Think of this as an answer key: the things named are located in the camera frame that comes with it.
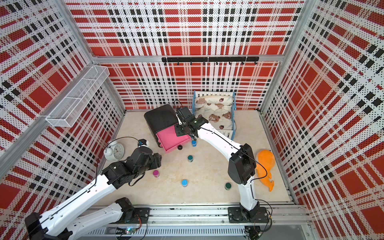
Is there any magenta paint can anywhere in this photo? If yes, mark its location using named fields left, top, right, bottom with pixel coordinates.
left=153, top=170, right=160, bottom=178

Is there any pink top drawer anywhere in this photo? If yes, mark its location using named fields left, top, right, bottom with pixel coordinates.
left=156, top=126, right=191, bottom=153

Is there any black pink drawer cabinet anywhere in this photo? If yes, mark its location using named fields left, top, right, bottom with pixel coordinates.
left=144, top=104, right=179, bottom=148

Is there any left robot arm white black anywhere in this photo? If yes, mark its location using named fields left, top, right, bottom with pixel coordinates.
left=25, top=146, right=162, bottom=240

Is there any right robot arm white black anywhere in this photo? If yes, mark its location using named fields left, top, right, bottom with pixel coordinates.
left=175, top=113, right=260, bottom=222

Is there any teal paint can centre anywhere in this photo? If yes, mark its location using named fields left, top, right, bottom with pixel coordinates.
left=188, top=155, right=194, bottom=163

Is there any light blue paint can front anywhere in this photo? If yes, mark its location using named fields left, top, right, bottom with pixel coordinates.
left=181, top=180, right=188, bottom=187

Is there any dark green paint can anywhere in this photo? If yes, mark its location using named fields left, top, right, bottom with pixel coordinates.
left=225, top=183, right=232, bottom=191

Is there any white alarm clock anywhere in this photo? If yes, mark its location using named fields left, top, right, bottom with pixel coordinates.
left=104, top=141, right=125, bottom=162

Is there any bear print blanket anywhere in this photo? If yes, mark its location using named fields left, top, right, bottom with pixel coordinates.
left=194, top=95, right=234, bottom=130

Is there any blue white doll bed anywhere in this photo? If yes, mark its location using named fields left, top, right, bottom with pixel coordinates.
left=192, top=91, right=236, bottom=140

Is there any orange plush whale toy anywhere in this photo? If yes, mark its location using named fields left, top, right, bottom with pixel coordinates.
left=256, top=150, right=276, bottom=192

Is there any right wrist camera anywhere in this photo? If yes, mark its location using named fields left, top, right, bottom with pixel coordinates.
left=176, top=107, right=195, bottom=125

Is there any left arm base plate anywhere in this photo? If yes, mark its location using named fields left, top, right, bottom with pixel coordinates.
left=115, top=208, right=151, bottom=225

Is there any black wall hook rail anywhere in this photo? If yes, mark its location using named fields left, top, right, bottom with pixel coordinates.
left=162, top=57, right=260, bottom=64

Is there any white wire mesh shelf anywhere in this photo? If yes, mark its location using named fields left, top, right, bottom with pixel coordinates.
left=46, top=66, right=110, bottom=128

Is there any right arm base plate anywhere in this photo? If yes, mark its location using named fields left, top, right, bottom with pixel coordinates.
left=228, top=207, right=269, bottom=224

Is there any aluminium mounting rail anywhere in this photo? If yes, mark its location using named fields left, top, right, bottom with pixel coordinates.
left=64, top=203, right=313, bottom=227

